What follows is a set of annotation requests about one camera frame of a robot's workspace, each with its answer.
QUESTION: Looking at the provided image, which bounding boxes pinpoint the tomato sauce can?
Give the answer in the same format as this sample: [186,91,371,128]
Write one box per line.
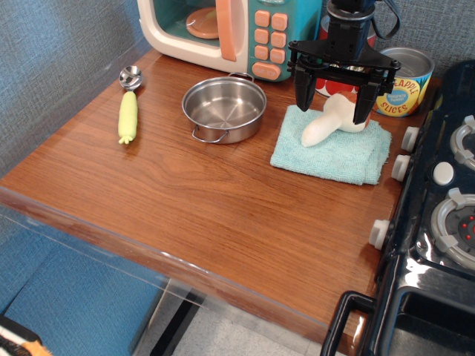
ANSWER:
[315,15,376,96]

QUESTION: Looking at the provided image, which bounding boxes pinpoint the orange plate in microwave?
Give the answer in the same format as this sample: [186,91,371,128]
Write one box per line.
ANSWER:
[186,7,219,39]

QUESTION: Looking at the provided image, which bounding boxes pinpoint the spoon with green handle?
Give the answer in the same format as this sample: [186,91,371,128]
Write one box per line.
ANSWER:
[118,65,143,145]

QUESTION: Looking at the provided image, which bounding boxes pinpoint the white stove knob upper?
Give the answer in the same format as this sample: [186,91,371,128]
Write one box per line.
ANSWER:
[401,126,419,153]

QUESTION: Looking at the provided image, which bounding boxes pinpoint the white stove knob middle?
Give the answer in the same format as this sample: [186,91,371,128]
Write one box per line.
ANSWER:
[391,155,410,182]

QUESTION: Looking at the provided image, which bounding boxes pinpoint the pineapple slices can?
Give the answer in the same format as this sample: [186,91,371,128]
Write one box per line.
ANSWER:
[373,47,435,118]

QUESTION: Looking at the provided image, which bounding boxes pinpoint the light blue towel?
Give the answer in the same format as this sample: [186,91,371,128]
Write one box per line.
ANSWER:
[270,105,392,185]

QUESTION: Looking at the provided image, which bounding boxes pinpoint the stainless steel pot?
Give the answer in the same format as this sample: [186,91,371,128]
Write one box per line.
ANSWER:
[182,73,267,145]

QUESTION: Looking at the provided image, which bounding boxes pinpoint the toy microwave oven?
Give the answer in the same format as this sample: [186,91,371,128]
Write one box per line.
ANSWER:
[137,0,322,82]

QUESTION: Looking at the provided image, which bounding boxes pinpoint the plush mushroom toy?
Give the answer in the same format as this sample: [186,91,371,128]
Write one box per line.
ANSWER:
[301,91,370,148]

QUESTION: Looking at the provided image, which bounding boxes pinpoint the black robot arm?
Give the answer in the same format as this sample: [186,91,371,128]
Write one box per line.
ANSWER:
[288,1,401,124]

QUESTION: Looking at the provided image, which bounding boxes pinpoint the white stove knob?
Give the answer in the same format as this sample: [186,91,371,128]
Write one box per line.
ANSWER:
[369,220,390,250]
[391,155,410,182]
[401,126,419,153]

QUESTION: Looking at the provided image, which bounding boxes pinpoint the white stove knob lower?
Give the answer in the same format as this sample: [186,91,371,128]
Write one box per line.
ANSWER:
[369,220,390,250]

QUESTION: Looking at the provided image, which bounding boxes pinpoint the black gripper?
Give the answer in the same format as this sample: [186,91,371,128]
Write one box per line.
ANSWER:
[288,7,401,125]

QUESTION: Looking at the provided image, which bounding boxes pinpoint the black toy stove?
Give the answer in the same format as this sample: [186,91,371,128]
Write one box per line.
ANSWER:
[321,60,474,355]

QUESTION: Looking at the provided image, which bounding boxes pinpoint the orange black object corner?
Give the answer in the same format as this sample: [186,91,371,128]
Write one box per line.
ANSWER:
[1,315,52,356]

